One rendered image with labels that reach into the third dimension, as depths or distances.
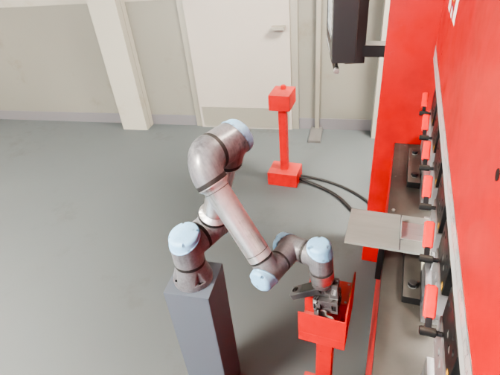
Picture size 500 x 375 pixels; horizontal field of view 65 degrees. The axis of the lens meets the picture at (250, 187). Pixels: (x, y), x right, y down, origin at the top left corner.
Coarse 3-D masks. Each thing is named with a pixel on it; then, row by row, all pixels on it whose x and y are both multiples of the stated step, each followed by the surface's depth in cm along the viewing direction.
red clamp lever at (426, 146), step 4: (424, 144) 122; (428, 144) 122; (424, 148) 122; (428, 148) 122; (424, 152) 122; (428, 152) 121; (424, 156) 121; (428, 156) 121; (424, 160) 122; (428, 160) 121; (420, 164) 121; (424, 164) 121; (420, 168) 121; (424, 168) 121; (428, 168) 120; (432, 168) 120
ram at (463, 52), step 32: (448, 0) 146; (480, 0) 83; (448, 32) 133; (480, 32) 79; (448, 64) 122; (480, 64) 75; (448, 96) 112; (480, 96) 71; (448, 128) 104; (480, 128) 68; (448, 160) 98; (480, 160) 65; (480, 192) 62; (448, 224) 86; (480, 224) 60; (480, 256) 57; (480, 288) 55; (480, 320) 53; (480, 352) 51
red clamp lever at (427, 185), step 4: (424, 176) 108; (428, 176) 107; (432, 176) 107; (424, 180) 108; (428, 180) 107; (424, 184) 107; (428, 184) 107; (424, 188) 107; (428, 188) 106; (424, 192) 106; (428, 192) 106; (424, 196) 106; (428, 196) 106; (424, 200) 106; (428, 200) 106; (420, 204) 106; (424, 204) 106; (428, 204) 106; (420, 208) 106; (424, 208) 106; (428, 208) 105; (432, 208) 105
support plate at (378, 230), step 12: (360, 216) 139; (372, 216) 139; (384, 216) 138; (396, 216) 138; (408, 216) 137; (348, 228) 134; (360, 228) 134; (372, 228) 134; (384, 228) 133; (396, 228) 133; (348, 240) 130; (360, 240) 129; (372, 240) 129; (384, 240) 128; (396, 240) 128; (408, 240) 128; (408, 252) 124; (420, 252) 123
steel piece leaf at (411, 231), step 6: (402, 222) 132; (402, 228) 132; (408, 228) 132; (414, 228) 132; (420, 228) 131; (402, 234) 130; (408, 234) 129; (414, 234) 129; (420, 234) 129; (414, 240) 127; (420, 240) 127
